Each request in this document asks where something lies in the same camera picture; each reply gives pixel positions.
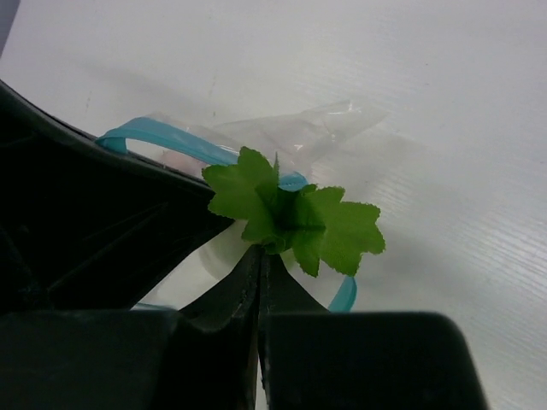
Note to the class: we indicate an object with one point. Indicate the white radish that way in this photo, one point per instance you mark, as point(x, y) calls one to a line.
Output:
point(316, 224)

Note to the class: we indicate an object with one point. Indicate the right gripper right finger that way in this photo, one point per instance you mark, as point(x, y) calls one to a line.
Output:
point(279, 292)

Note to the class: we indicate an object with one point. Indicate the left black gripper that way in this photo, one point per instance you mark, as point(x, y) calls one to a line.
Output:
point(83, 227)

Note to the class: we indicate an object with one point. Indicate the clear zip top bag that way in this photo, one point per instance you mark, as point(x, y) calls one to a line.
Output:
point(296, 140)

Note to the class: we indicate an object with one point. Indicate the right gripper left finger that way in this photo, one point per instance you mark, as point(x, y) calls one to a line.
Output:
point(229, 300)

